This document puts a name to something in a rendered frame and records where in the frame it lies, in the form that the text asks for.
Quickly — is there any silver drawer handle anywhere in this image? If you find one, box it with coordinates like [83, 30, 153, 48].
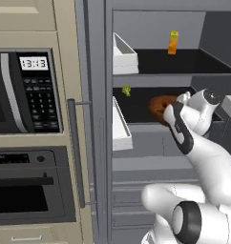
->
[10, 234, 44, 242]

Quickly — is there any white fridge door bin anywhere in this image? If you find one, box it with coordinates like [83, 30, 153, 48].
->
[113, 31, 140, 76]
[112, 96, 134, 153]

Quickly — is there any green broccoli floret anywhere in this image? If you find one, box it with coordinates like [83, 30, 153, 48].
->
[121, 84, 133, 97]

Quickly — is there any silver microwave handle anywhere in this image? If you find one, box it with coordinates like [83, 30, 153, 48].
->
[0, 52, 29, 134]

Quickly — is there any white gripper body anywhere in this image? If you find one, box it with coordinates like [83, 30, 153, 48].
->
[176, 91, 193, 106]

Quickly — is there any beige cupboard door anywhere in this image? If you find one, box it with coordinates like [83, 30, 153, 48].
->
[0, 0, 58, 32]

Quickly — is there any grey fridge drawer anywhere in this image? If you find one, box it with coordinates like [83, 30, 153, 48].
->
[112, 154, 199, 183]

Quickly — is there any black built-in oven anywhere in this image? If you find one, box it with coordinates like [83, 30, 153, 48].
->
[0, 146, 77, 227]

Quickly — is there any grey fridge door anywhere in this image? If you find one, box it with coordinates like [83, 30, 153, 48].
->
[73, 0, 108, 244]

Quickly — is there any black microwave oven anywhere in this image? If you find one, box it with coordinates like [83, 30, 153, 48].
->
[0, 48, 63, 136]

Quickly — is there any beige drawer front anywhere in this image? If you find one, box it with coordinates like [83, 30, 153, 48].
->
[0, 223, 81, 244]

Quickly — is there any grey fridge door handle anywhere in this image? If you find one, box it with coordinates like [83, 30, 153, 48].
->
[67, 98, 93, 210]

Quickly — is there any black fridge shelf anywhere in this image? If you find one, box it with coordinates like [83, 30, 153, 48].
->
[113, 86, 224, 126]
[133, 48, 231, 76]

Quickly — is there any grey fridge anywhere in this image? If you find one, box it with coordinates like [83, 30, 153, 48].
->
[105, 0, 231, 244]

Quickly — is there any black oven handle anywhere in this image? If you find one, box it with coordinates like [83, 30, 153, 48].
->
[0, 173, 55, 189]

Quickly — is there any orange juice carton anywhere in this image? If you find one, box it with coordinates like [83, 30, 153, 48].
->
[167, 30, 180, 55]

